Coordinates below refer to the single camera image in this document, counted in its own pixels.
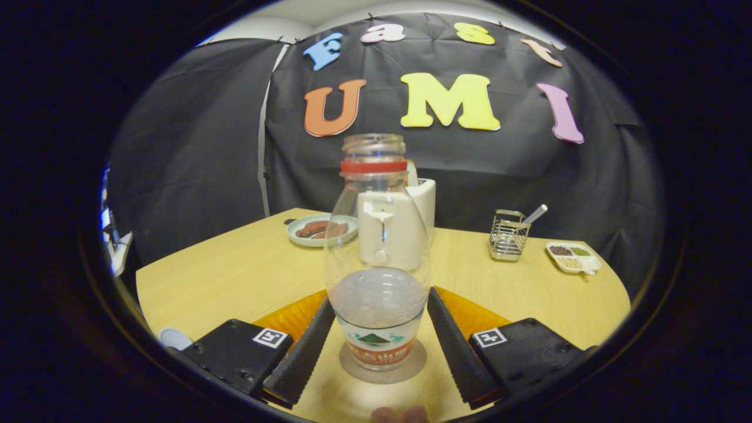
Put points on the white toaster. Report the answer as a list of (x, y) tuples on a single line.
[(424, 205)]

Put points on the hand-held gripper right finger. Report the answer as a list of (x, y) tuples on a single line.
[(461, 352)]

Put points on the bread slice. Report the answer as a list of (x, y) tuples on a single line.
[(412, 174)]

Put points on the white divided dish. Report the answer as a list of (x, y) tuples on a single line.
[(573, 258)]

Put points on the pale grey cup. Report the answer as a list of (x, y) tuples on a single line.
[(174, 339)]

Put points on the pale green plate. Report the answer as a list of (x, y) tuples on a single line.
[(302, 241)]

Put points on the brown sausage piece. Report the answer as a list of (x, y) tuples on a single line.
[(338, 230), (308, 229)]

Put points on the round brown coaster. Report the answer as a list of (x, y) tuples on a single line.
[(352, 371)]

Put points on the clear plastic juice bottle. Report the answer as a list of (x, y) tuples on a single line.
[(379, 294)]

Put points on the wooden table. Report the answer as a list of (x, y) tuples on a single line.
[(235, 276)]

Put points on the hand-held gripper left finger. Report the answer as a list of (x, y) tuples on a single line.
[(302, 352)]

